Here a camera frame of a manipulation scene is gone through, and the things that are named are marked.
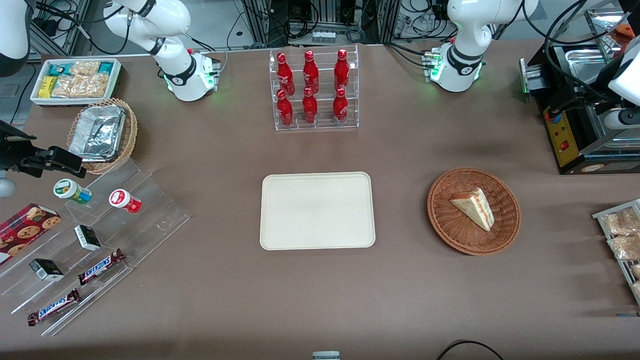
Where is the snickers chocolate bar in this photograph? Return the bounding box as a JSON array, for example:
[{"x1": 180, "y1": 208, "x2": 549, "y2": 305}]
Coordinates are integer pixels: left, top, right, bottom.
[
  {"x1": 27, "y1": 288, "x2": 82, "y2": 327},
  {"x1": 77, "y1": 248, "x2": 126, "y2": 286}
]

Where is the aluminium foil container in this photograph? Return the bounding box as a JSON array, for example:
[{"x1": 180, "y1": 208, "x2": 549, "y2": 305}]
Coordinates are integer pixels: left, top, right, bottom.
[{"x1": 68, "y1": 104, "x2": 127, "y2": 163}]

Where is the clear acrylic bottle rack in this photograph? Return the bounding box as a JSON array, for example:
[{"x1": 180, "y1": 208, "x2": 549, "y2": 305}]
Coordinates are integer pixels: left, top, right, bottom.
[{"x1": 269, "y1": 44, "x2": 360, "y2": 132}]

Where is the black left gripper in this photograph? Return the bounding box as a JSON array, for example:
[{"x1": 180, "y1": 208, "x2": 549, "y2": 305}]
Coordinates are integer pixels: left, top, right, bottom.
[{"x1": 548, "y1": 86, "x2": 626, "y2": 120}]

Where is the clear acrylic stepped display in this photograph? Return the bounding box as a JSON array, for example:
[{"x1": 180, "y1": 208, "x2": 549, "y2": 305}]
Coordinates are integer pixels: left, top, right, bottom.
[{"x1": 0, "y1": 158, "x2": 191, "y2": 337}]

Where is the red plaid cookie box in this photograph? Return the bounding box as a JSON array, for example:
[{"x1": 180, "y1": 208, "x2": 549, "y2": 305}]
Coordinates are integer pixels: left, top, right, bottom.
[{"x1": 0, "y1": 202, "x2": 62, "y2": 266}]

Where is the white rectangular snack bin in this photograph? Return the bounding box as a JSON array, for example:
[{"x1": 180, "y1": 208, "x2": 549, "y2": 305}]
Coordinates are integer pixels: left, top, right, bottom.
[{"x1": 30, "y1": 57, "x2": 123, "y2": 107}]

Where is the black food warmer machine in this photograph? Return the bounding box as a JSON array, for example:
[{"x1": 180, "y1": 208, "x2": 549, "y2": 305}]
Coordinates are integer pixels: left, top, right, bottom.
[{"x1": 519, "y1": 0, "x2": 640, "y2": 176}]

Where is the black floor cable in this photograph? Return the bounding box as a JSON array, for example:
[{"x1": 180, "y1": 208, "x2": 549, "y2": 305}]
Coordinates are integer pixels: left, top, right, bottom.
[{"x1": 436, "y1": 339, "x2": 505, "y2": 360}]

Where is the cream rectangular tray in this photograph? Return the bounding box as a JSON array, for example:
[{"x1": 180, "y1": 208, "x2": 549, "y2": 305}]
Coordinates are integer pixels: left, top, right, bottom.
[{"x1": 259, "y1": 171, "x2": 377, "y2": 251}]

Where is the small black carton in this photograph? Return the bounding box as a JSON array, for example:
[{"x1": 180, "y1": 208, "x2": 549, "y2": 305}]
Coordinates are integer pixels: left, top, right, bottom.
[
  {"x1": 28, "y1": 258, "x2": 65, "y2": 282},
  {"x1": 73, "y1": 224, "x2": 103, "y2": 252}
]

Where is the clear bag of crackers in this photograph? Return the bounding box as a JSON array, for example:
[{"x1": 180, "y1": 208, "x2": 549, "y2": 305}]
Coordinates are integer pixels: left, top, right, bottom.
[
  {"x1": 601, "y1": 207, "x2": 640, "y2": 237},
  {"x1": 607, "y1": 234, "x2": 640, "y2": 262}
]

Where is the red cola bottle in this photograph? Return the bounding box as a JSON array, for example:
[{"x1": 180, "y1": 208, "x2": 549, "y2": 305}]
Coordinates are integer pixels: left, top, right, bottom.
[
  {"x1": 332, "y1": 86, "x2": 350, "y2": 125},
  {"x1": 302, "y1": 50, "x2": 320, "y2": 95},
  {"x1": 276, "y1": 89, "x2": 295, "y2": 127},
  {"x1": 276, "y1": 52, "x2": 296, "y2": 97},
  {"x1": 301, "y1": 86, "x2": 319, "y2": 125},
  {"x1": 333, "y1": 48, "x2": 351, "y2": 94}
]

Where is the small clear cracker bag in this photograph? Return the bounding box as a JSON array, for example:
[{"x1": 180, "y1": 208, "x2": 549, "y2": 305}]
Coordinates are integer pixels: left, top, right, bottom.
[{"x1": 69, "y1": 60, "x2": 102, "y2": 77}]

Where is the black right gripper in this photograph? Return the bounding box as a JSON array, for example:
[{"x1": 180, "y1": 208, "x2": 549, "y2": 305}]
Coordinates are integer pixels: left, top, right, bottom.
[{"x1": 0, "y1": 120, "x2": 87, "y2": 179}]

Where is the triangular sandwich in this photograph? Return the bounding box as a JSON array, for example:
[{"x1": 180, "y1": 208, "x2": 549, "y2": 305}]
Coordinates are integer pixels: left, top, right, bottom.
[{"x1": 449, "y1": 187, "x2": 496, "y2": 233}]

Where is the large clear cracker bag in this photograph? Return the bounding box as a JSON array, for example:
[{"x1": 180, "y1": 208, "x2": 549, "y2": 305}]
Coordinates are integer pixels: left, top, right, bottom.
[{"x1": 51, "y1": 74, "x2": 110, "y2": 99}]

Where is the yellow snack packet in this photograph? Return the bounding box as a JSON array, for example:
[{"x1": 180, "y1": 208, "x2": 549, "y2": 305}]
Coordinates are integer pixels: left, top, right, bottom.
[{"x1": 38, "y1": 75, "x2": 59, "y2": 99}]

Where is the metal wire tray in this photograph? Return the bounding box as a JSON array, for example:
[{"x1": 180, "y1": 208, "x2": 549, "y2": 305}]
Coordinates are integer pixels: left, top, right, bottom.
[{"x1": 592, "y1": 198, "x2": 640, "y2": 307}]

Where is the steel food pan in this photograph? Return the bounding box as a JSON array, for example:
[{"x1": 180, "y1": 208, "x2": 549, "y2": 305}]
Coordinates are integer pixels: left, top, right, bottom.
[{"x1": 564, "y1": 45, "x2": 623, "y2": 93}]

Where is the green lid snack cup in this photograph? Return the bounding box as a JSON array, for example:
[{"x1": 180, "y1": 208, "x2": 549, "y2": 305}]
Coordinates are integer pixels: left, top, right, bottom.
[{"x1": 53, "y1": 178, "x2": 93, "y2": 205}]

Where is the round brown wicker basket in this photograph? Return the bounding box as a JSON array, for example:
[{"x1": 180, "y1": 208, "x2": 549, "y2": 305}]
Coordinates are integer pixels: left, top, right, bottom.
[{"x1": 426, "y1": 167, "x2": 522, "y2": 257}]

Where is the oval tan wicker basket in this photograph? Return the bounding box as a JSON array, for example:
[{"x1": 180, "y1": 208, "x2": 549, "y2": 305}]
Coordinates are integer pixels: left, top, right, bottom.
[{"x1": 66, "y1": 97, "x2": 139, "y2": 175}]

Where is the red lid snack cup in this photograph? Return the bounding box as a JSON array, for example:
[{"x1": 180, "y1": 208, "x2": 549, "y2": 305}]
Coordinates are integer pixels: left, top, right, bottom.
[{"x1": 108, "y1": 188, "x2": 143, "y2": 215}]

